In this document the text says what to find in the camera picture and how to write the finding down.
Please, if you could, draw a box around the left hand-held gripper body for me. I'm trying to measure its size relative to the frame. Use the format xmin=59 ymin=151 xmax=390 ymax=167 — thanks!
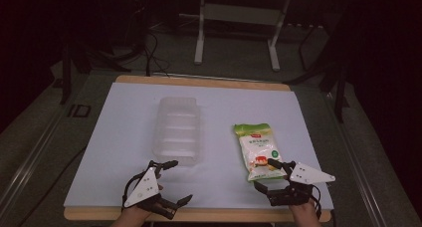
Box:
xmin=121 ymin=166 xmax=177 ymax=221

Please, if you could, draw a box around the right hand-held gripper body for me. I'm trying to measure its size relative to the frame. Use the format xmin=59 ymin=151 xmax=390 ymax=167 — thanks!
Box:
xmin=268 ymin=162 xmax=336 ymax=207

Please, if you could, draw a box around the green and white snack bag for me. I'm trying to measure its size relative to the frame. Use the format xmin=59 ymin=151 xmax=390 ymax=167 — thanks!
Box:
xmin=233 ymin=122 xmax=291 ymax=182

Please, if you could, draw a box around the clear plastic container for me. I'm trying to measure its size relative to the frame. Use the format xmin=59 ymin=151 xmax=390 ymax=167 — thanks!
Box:
xmin=151 ymin=96 xmax=202 ymax=167

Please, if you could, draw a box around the person's left hand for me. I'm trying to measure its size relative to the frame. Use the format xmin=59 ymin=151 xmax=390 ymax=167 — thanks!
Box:
xmin=110 ymin=184 xmax=164 ymax=227

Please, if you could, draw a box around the person's right hand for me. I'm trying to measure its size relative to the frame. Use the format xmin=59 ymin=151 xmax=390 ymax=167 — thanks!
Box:
xmin=289 ymin=200 xmax=322 ymax=227

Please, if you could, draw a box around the white table mat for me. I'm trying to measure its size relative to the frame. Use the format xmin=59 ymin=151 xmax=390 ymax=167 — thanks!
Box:
xmin=63 ymin=82 xmax=334 ymax=210

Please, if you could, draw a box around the wooden table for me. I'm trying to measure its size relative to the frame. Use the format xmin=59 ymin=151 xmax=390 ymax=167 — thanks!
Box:
xmin=63 ymin=75 xmax=333 ymax=223

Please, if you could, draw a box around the black stand leg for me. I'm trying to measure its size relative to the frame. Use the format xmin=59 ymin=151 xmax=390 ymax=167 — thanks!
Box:
xmin=333 ymin=51 xmax=350 ymax=123

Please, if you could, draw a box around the white metal stand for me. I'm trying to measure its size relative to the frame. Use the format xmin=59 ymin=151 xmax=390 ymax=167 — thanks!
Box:
xmin=193 ymin=0 xmax=294 ymax=73

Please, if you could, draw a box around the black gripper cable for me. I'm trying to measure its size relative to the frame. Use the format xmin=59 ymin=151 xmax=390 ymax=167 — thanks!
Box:
xmin=121 ymin=171 xmax=148 ymax=205
xmin=311 ymin=184 xmax=323 ymax=220

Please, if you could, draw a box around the grey metal floor rail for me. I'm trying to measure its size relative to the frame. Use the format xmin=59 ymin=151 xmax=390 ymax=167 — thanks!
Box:
xmin=324 ymin=92 xmax=391 ymax=227
xmin=0 ymin=102 xmax=73 ymax=210

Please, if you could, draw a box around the black floor bracket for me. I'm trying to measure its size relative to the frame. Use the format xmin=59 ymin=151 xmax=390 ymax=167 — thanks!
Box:
xmin=67 ymin=104 xmax=93 ymax=118

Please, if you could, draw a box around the black floor cable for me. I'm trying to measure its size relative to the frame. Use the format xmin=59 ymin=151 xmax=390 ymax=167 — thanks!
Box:
xmin=142 ymin=30 xmax=172 ymax=78

